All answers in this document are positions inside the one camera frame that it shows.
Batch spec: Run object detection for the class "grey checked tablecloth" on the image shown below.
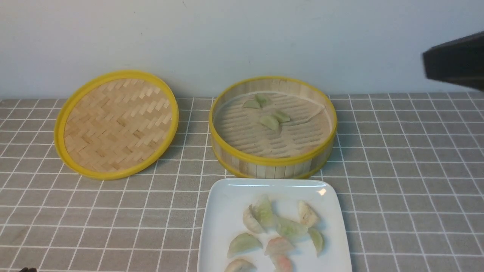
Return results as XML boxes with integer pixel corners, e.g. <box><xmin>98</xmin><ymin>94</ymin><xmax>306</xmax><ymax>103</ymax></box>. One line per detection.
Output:
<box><xmin>0</xmin><ymin>93</ymin><xmax>484</xmax><ymax>272</ymax></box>

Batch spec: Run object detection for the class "green dumpling back left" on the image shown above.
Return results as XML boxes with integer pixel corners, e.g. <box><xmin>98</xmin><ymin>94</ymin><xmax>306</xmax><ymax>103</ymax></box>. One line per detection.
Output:
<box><xmin>242</xmin><ymin>99</ymin><xmax>262</xmax><ymax>110</ymax></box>

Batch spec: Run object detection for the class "bamboo steamer lid yellow rim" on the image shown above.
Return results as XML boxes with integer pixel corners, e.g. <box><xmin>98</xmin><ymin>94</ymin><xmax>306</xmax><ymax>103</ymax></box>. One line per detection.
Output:
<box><xmin>54</xmin><ymin>70</ymin><xmax>180</xmax><ymax>180</ymax></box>

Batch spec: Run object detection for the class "white dumpling plate bottom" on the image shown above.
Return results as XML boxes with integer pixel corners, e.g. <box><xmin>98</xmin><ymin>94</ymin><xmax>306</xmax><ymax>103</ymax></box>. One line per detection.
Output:
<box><xmin>224</xmin><ymin>258</ymin><xmax>256</xmax><ymax>272</ymax></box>

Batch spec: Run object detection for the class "green dumpling steamer edge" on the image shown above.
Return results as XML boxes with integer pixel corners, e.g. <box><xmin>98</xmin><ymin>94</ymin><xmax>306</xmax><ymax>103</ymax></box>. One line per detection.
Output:
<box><xmin>276</xmin><ymin>217</ymin><xmax>309</xmax><ymax>241</ymax></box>

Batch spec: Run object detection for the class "bamboo steamer basket yellow rim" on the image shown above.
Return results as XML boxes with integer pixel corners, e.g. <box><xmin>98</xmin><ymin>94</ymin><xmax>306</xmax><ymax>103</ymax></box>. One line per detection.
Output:
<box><xmin>209</xmin><ymin>76</ymin><xmax>338</xmax><ymax>179</ymax></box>

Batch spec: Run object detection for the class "green dumpling plate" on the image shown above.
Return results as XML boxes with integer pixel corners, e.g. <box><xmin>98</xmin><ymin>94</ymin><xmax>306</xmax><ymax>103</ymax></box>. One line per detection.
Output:
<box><xmin>253</xmin><ymin>194</ymin><xmax>276</xmax><ymax>228</ymax></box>
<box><xmin>226</xmin><ymin>233</ymin><xmax>263</xmax><ymax>258</ymax></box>

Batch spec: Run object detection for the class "green dumpling plate lower left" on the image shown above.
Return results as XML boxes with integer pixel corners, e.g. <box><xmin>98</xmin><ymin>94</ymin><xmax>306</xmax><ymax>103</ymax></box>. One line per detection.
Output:
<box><xmin>226</xmin><ymin>233</ymin><xmax>263</xmax><ymax>258</ymax></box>

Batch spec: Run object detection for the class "pale pink dumpling plate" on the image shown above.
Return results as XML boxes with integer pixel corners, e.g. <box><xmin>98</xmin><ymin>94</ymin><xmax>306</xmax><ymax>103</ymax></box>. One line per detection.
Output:
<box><xmin>264</xmin><ymin>236</ymin><xmax>295</xmax><ymax>256</ymax></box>

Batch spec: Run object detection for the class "orange pink dumpling plate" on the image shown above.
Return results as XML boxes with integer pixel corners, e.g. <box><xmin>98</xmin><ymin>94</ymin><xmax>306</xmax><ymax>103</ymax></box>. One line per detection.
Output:
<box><xmin>270</xmin><ymin>254</ymin><xmax>293</xmax><ymax>272</ymax></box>

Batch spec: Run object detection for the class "white dumpling plate left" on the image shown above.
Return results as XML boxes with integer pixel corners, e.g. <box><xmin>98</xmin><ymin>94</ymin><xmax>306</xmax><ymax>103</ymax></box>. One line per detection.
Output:
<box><xmin>242</xmin><ymin>204</ymin><xmax>265</xmax><ymax>234</ymax></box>

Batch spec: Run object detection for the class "beige dumpling plate right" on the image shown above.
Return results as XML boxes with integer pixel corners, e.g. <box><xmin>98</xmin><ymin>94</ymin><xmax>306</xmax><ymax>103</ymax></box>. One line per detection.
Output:
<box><xmin>298</xmin><ymin>200</ymin><xmax>321</xmax><ymax>227</ymax></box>

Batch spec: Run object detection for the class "green dumpling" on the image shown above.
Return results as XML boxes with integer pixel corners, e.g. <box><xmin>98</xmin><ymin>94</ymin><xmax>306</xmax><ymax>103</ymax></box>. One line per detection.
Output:
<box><xmin>272</xmin><ymin>110</ymin><xmax>291</xmax><ymax>123</ymax></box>
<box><xmin>259</xmin><ymin>115</ymin><xmax>280</xmax><ymax>131</ymax></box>
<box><xmin>254</xmin><ymin>93</ymin><xmax>271</xmax><ymax>108</ymax></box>
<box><xmin>242</xmin><ymin>99</ymin><xmax>262</xmax><ymax>110</ymax></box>

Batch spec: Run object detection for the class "white square plate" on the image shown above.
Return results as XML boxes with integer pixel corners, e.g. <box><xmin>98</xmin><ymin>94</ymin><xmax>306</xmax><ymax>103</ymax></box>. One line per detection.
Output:
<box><xmin>197</xmin><ymin>178</ymin><xmax>352</xmax><ymax>272</ymax></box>

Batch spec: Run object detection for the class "green dumpling centre front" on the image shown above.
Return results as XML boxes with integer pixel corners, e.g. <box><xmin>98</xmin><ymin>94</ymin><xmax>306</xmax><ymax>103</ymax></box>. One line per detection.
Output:
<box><xmin>259</xmin><ymin>115</ymin><xmax>280</xmax><ymax>131</ymax></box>

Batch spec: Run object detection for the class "green dumpling centre right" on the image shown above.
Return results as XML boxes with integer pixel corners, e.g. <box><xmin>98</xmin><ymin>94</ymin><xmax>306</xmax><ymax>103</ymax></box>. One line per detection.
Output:
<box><xmin>272</xmin><ymin>110</ymin><xmax>291</xmax><ymax>123</ymax></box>

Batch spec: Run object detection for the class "green dumpling steamer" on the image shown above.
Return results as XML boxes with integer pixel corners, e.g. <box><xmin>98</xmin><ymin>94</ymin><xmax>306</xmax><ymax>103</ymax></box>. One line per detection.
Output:
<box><xmin>308</xmin><ymin>227</ymin><xmax>325</xmax><ymax>257</ymax></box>

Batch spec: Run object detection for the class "dark object bottom left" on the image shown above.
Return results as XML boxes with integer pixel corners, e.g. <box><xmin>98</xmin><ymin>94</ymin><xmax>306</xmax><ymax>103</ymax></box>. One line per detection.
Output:
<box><xmin>19</xmin><ymin>267</ymin><xmax>37</xmax><ymax>272</ymax></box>

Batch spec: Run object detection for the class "white dumpling plate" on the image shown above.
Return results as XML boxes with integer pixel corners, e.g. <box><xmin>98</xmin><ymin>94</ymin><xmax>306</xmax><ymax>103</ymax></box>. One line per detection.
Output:
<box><xmin>224</xmin><ymin>258</ymin><xmax>256</xmax><ymax>272</ymax></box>
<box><xmin>242</xmin><ymin>204</ymin><xmax>265</xmax><ymax>234</ymax></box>

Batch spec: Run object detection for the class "green dumpling plate top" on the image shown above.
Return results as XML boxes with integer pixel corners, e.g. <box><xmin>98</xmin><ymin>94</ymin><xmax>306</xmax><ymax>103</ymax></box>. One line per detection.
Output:
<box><xmin>253</xmin><ymin>194</ymin><xmax>276</xmax><ymax>228</ymax></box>

